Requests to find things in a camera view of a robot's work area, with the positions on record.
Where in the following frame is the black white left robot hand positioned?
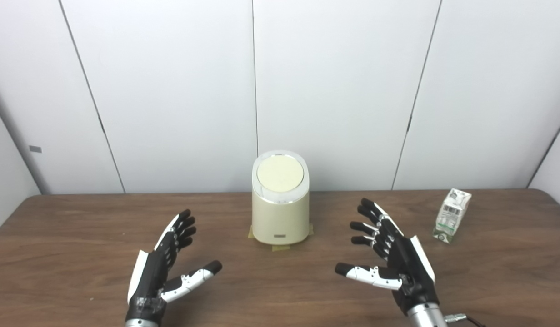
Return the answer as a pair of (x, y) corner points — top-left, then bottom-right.
(125, 209), (223, 324)

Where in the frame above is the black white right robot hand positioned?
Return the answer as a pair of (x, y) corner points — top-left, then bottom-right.
(335, 198), (440, 315)

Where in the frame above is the small white green milk carton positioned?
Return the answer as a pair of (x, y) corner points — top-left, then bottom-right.
(433, 188), (472, 244)

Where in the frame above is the round cream bin lid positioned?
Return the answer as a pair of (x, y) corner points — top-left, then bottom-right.
(256, 154), (304, 193)

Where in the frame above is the cream-colored bin body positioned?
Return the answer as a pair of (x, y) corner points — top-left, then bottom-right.
(252, 150), (310, 246)

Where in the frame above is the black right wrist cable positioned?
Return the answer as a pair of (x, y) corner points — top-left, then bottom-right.
(445, 313), (486, 327)

